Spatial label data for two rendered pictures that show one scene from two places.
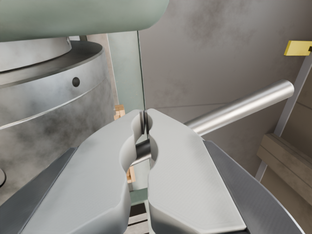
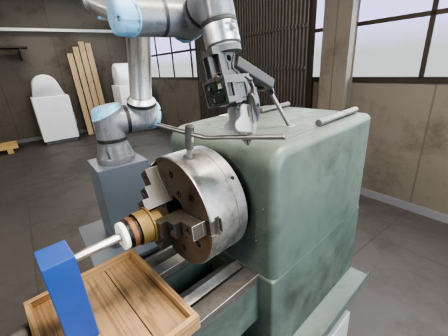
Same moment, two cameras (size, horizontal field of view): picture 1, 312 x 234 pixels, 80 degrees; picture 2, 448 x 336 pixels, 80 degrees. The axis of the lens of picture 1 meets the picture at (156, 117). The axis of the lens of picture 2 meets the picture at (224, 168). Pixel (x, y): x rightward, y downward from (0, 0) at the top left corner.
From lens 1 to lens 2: 65 cm
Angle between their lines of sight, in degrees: 98
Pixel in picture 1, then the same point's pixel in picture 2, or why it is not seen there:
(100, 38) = (245, 278)
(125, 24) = (263, 160)
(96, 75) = (237, 191)
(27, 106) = (219, 162)
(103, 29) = (257, 161)
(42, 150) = (204, 167)
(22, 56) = not seen: hidden behind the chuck
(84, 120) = (218, 183)
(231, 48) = not seen: outside the picture
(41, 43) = not seen: hidden behind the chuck
